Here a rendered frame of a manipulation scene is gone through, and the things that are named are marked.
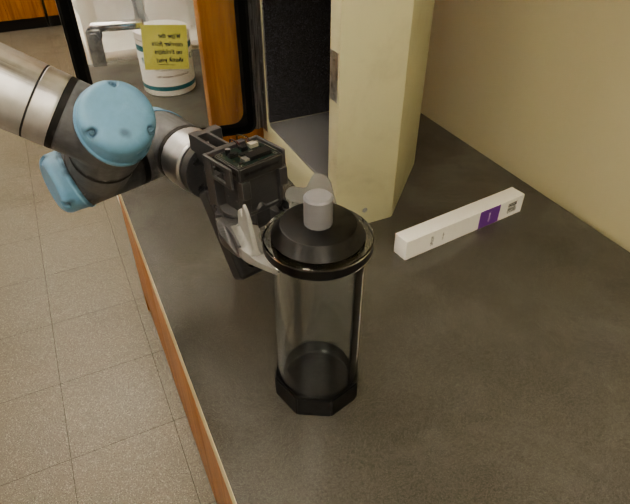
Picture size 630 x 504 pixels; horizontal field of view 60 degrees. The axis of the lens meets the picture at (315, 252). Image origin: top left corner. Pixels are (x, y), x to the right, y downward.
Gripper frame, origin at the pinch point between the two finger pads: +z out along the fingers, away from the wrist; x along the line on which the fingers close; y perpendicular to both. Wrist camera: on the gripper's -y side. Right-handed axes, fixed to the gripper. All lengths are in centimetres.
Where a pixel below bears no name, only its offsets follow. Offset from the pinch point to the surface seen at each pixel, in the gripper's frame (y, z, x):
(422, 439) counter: -20.9, 12.8, 3.8
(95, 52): 7, -60, 4
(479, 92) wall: -9, -29, 69
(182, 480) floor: -111, -61, -3
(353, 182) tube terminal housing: -10.0, -20.9, 25.4
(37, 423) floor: -108, -107, -28
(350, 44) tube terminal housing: 11.6, -20.1, 23.9
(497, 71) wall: -3, -25, 68
